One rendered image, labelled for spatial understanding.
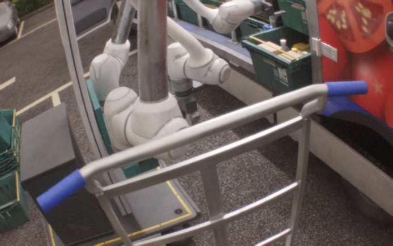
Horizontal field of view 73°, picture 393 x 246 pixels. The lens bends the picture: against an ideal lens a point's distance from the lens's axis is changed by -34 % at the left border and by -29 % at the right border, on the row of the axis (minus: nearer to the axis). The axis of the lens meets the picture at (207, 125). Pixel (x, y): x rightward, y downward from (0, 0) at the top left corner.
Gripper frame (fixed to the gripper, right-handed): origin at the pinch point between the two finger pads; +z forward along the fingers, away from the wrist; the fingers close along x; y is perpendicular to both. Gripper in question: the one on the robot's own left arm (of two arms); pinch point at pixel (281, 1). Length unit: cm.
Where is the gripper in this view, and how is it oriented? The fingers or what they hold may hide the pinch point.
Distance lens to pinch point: 179.8
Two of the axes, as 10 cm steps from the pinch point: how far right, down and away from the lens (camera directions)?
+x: 1.3, 8.1, 5.7
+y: -5.2, -4.4, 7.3
